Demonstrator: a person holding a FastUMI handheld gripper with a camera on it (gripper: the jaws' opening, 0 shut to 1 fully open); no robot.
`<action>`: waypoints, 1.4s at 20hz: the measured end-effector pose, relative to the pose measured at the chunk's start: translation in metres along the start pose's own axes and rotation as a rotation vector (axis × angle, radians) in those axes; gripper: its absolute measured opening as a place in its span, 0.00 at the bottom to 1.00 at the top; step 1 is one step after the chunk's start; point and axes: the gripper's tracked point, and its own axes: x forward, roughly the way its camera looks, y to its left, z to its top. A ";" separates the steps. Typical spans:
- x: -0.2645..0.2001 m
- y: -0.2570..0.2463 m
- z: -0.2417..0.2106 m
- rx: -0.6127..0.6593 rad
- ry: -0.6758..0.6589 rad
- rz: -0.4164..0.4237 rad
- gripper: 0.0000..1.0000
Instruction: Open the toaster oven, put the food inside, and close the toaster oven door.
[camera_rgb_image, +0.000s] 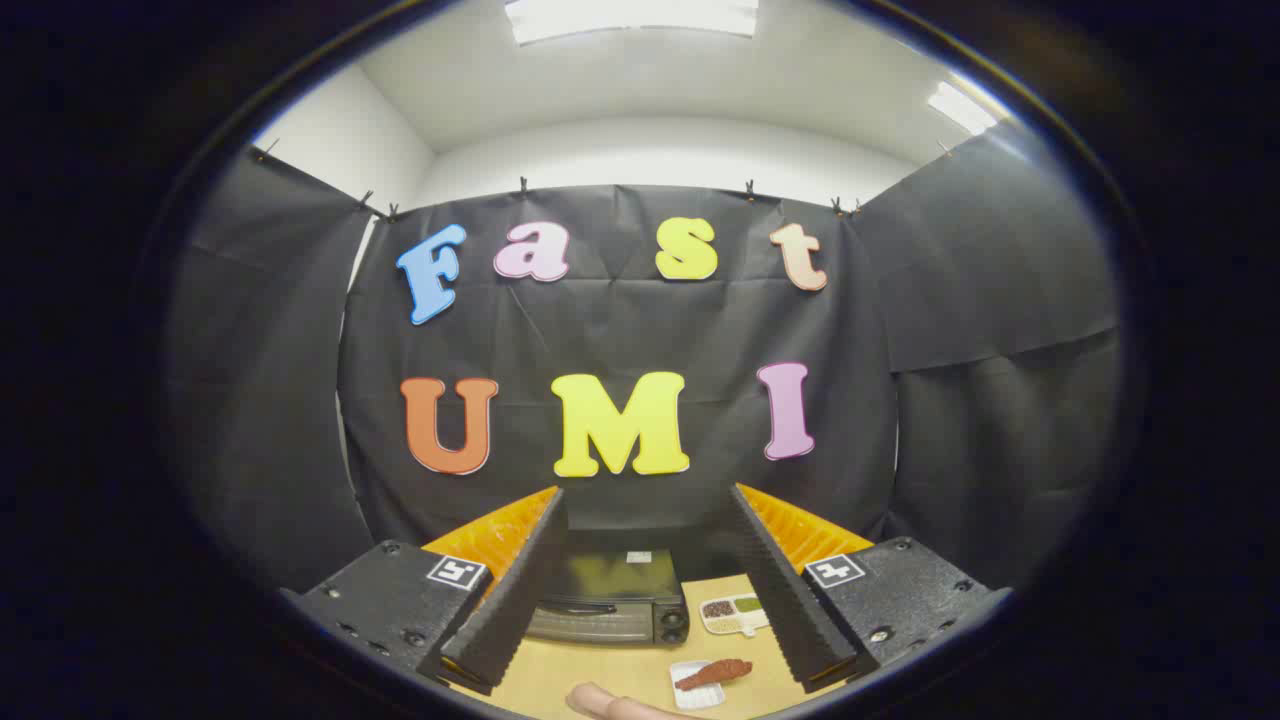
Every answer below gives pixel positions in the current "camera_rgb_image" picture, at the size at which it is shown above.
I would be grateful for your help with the white divided dish with beans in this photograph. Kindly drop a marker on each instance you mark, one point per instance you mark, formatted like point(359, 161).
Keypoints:
point(735, 612)

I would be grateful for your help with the brown meat slice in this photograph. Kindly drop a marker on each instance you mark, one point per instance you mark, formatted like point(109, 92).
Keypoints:
point(715, 673)

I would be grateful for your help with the black backdrop cloth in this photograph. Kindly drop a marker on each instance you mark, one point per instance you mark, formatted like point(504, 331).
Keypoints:
point(620, 330)

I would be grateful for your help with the row of black cloth clips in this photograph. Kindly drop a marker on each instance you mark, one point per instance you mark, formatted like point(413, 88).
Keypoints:
point(522, 186)

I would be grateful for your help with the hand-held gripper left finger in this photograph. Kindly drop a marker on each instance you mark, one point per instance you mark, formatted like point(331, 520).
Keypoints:
point(515, 590)

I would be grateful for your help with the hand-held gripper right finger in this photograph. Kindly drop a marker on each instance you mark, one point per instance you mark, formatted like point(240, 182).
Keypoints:
point(780, 590)

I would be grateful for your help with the small white rectangular tray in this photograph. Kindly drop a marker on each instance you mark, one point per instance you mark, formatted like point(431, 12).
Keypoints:
point(692, 700)

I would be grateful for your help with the black toaster oven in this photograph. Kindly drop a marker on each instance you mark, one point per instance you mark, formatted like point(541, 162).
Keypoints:
point(610, 580)

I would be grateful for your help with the large ceiling light panel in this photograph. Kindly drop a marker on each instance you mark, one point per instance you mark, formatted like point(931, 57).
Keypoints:
point(630, 18)

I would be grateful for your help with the small ceiling light panel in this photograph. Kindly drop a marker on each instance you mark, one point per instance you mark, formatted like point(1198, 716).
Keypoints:
point(960, 108)

